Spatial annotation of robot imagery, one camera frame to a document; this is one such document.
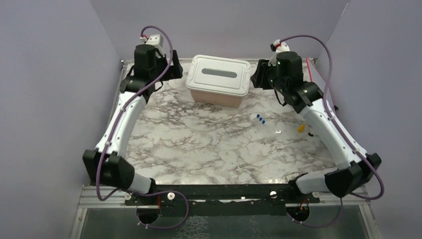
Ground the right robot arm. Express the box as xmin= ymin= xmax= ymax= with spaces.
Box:
xmin=251 ymin=51 xmax=382 ymax=203

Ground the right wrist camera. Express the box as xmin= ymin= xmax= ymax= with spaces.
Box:
xmin=268 ymin=39 xmax=290 ymax=66

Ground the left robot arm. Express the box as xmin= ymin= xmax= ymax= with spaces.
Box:
xmin=83 ymin=44 xmax=183 ymax=205

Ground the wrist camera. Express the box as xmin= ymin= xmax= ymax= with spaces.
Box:
xmin=268 ymin=39 xmax=290 ymax=66
xmin=140 ymin=34 xmax=165 ymax=56

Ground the pink framed whiteboard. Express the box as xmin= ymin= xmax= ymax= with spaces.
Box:
xmin=306 ymin=58 xmax=325 ymax=98

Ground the black base frame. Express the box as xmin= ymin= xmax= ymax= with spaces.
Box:
xmin=123 ymin=184 xmax=319 ymax=222

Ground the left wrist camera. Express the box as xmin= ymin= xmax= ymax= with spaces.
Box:
xmin=140 ymin=34 xmax=165 ymax=56

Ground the white plastic tray lid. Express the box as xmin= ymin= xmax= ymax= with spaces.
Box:
xmin=186 ymin=55 xmax=251 ymax=97

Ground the pink plastic bin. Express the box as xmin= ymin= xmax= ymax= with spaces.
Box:
xmin=190 ymin=90 xmax=242 ymax=108

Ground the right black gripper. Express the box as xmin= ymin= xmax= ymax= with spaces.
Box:
xmin=251 ymin=59 xmax=288 ymax=95

